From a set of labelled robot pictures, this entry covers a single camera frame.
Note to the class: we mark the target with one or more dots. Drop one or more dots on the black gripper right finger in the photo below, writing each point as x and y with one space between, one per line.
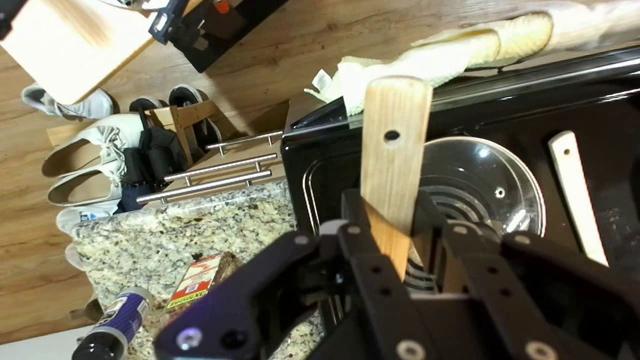
532 292

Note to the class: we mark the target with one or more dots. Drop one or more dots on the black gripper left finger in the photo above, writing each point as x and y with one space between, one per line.
372 281

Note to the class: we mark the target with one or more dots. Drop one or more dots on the brown wooden spoon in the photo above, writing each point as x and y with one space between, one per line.
393 167

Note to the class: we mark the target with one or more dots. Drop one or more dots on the black electric stove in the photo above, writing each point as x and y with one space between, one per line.
601 101

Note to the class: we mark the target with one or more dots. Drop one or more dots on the pale wooden spatula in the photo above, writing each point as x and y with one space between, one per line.
576 192

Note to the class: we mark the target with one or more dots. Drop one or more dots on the yellow and white towel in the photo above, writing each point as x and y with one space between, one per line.
466 51

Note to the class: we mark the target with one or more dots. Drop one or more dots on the black shoe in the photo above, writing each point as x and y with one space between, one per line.
192 96

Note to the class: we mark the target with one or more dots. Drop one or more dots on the white shoe with blue print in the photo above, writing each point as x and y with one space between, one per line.
86 216

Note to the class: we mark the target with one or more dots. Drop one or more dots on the white slip-on shoe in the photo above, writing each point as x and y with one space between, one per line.
86 186
100 142

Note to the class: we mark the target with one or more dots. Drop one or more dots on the grey sneaker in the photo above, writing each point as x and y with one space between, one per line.
73 107

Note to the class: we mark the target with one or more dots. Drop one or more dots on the robot mounting cart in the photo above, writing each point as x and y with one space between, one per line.
67 47

